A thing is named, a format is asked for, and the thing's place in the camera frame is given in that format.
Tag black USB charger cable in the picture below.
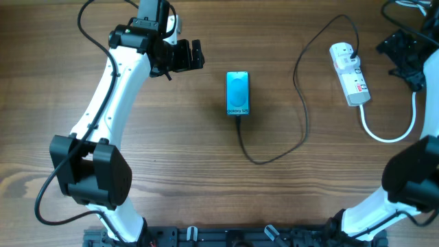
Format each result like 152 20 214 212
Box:
234 14 360 166

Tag blue Samsung Galaxy smartphone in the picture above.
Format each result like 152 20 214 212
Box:
226 71 250 116

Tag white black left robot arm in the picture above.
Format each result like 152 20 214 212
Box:
49 1 204 246

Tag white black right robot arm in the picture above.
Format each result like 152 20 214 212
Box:
330 51 438 241

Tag white charger plug adapter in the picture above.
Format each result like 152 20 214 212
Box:
333 54 361 74

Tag white power strip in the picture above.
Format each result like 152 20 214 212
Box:
329 43 370 106

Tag white cables top right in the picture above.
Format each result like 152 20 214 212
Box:
394 0 433 16

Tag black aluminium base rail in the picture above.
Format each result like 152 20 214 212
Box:
83 226 389 247

